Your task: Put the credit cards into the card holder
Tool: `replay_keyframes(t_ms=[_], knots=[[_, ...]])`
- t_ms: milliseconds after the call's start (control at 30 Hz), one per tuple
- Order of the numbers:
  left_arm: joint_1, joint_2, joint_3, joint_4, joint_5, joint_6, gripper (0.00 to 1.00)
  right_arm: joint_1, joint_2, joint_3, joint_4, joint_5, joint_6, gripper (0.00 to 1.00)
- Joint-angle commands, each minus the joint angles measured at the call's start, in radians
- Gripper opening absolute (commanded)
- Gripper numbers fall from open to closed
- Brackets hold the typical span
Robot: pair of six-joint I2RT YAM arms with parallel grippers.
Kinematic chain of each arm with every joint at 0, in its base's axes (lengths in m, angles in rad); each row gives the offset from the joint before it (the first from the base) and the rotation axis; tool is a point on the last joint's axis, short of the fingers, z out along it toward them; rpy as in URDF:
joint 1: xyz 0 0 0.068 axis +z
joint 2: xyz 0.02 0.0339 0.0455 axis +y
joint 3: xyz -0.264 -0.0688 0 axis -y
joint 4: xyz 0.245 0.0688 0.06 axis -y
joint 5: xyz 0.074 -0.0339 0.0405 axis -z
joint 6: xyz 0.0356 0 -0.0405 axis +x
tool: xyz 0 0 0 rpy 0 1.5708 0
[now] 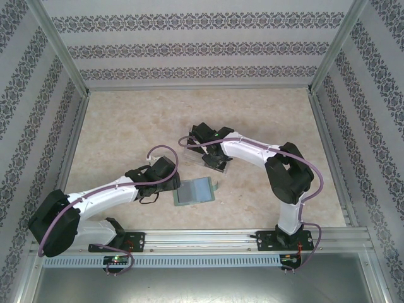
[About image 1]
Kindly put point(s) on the aluminium mounting rail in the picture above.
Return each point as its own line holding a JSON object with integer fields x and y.
{"x": 195, "y": 241}

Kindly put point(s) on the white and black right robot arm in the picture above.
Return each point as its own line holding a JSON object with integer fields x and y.
{"x": 246, "y": 151}

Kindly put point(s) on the grey metal sheet panel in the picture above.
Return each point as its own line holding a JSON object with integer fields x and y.
{"x": 202, "y": 287}

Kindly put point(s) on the small circuit board green light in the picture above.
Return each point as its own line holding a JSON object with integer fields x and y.
{"x": 116, "y": 260}

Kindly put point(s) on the clear acrylic card display stand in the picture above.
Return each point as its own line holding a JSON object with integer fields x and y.
{"x": 192, "y": 154}

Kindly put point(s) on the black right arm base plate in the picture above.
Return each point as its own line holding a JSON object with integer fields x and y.
{"x": 263, "y": 241}

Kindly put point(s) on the black VIP credit card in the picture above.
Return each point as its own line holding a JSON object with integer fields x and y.
{"x": 193, "y": 129}
{"x": 217, "y": 167}
{"x": 192, "y": 141}

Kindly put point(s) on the green leather card holder wallet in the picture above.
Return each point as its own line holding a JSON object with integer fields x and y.
{"x": 202, "y": 189}

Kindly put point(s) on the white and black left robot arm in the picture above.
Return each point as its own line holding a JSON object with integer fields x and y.
{"x": 104, "y": 195}

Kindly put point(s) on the aluminium table side rail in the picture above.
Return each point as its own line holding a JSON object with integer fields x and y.
{"x": 325, "y": 126}
{"x": 75, "y": 132}

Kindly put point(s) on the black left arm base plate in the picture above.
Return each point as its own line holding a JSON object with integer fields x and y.
{"x": 139, "y": 241}

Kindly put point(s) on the aluminium frame post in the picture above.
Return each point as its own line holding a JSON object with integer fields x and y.
{"x": 337, "y": 47}
{"x": 63, "y": 47}

